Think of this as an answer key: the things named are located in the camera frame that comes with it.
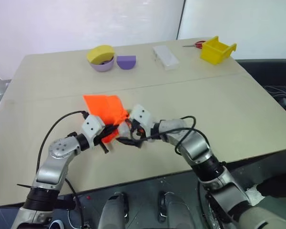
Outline white thin cables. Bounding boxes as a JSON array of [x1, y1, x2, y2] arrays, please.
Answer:
[[264, 84, 286, 106]]

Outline red-handled scissors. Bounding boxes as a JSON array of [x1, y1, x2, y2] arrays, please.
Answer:
[[182, 40, 207, 50]]

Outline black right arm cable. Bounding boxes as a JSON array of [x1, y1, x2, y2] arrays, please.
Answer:
[[130, 115, 211, 154]]

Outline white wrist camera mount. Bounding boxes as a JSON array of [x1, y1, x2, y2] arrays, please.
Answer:
[[81, 114, 106, 150], [129, 104, 156, 142]]

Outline yellow half-round foam block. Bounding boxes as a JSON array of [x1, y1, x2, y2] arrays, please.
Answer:
[[86, 44, 116, 64]]

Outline white crumpled material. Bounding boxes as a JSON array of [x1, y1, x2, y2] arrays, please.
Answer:
[[244, 184, 266, 206]]

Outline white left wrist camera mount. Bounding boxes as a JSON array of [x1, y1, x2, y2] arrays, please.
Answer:
[[81, 114, 106, 150]]

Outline yellow plastic bin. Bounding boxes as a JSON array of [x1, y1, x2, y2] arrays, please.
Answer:
[[200, 35, 237, 66]]

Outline black bulky object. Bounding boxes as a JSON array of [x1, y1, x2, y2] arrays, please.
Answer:
[[255, 171, 286, 198]]

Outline clear white plastic box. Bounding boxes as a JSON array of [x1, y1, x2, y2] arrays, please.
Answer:
[[152, 44, 180, 71]]

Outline purple bowl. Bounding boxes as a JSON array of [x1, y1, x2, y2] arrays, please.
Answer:
[[89, 55, 116, 73]]

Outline orange fabric pouch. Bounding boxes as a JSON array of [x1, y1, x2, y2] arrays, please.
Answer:
[[82, 94, 131, 144]]

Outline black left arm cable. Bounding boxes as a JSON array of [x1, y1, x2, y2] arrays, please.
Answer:
[[36, 110, 89, 173]]

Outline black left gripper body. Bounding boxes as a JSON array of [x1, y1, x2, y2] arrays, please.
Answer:
[[93, 132, 106, 147]]

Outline dark rounded grey shape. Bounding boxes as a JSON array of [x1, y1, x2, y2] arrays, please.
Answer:
[[157, 190, 195, 229], [102, 191, 130, 229]]

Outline black vertical pole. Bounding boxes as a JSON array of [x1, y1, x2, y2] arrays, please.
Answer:
[[174, 0, 186, 40]]

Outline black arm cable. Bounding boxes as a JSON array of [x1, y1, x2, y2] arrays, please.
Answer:
[[130, 115, 211, 154], [36, 110, 89, 173]]

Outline purple half-round foam block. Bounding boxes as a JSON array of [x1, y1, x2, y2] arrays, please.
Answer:
[[116, 55, 137, 71]]

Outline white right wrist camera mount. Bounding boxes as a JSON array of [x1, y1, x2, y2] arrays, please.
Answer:
[[129, 104, 156, 142]]

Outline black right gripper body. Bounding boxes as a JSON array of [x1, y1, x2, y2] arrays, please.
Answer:
[[130, 118, 147, 142]]

